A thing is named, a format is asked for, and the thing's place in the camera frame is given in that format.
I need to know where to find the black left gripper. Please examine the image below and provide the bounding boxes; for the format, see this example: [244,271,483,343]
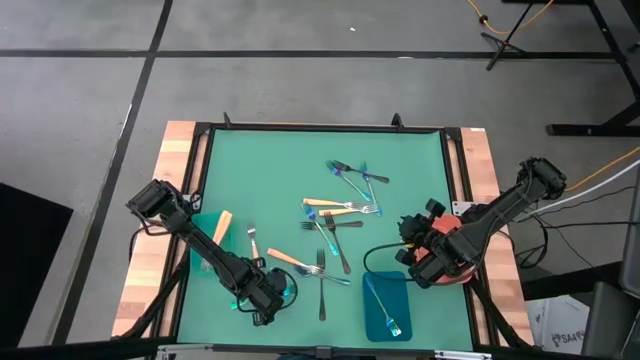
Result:
[251,256,298,327]

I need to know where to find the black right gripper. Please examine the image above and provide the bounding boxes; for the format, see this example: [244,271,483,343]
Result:
[394,197,448,267]

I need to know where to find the iridescent blue metal fork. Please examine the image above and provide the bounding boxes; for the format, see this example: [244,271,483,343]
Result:
[325,160,375,202]
[359,161,385,217]
[363,276,403,338]
[229,285,299,309]
[300,201,341,258]

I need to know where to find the wooden handled silver fork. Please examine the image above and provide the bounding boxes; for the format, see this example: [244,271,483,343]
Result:
[302,197,369,210]
[318,207,379,217]
[199,209,234,272]
[265,247,330,280]
[245,223,262,262]

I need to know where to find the orange plastic bin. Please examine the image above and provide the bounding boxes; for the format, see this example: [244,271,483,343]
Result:
[411,212,475,286]

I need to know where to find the blue plastic bin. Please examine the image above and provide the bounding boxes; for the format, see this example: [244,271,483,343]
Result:
[361,270,414,344]

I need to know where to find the dark blue spoon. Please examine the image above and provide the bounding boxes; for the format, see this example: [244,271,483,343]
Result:
[293,264,353,287]

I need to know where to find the green plastic bin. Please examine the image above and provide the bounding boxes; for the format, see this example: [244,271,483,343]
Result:
[189,209,237,276]

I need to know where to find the white printed box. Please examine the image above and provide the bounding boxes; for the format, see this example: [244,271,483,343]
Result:
[524,293,592,357]

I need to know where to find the black tripod stand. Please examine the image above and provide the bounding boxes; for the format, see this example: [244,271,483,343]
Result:
[479,0,539,71]

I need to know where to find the dark grey case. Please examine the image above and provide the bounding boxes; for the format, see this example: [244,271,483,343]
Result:
[581,281,640,360]

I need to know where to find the grey panel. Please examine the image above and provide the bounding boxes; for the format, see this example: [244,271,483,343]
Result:
[618,164,640,301]

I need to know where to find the black panel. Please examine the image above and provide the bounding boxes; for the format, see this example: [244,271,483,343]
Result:
[0,182,75,350]

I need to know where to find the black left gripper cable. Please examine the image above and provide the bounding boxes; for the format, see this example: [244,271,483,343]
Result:
[269,267,300,312]

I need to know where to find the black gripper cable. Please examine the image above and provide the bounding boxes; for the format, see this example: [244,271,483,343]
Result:
[269,267,300,312]
[362,242,421,286]

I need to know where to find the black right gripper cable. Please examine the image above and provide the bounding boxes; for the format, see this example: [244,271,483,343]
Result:
[362,242,421,286]

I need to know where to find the aluminium rail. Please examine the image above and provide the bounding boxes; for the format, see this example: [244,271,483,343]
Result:
[156,342,494,360]

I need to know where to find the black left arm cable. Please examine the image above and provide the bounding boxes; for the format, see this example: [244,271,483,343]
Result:
[128,224,154,264]

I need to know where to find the black desk frame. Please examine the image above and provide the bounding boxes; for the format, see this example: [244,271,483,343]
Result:
[502,0,640,137]

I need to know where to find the grey floor cable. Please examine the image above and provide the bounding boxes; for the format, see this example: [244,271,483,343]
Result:
[517,158,640,224]

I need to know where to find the yellow extension cord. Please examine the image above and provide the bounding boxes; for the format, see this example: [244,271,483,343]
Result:
[466,0,556,36]
[565,146,640,194]

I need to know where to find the black floor cable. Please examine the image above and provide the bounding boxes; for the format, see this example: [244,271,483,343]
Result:
[544,219,640,227]

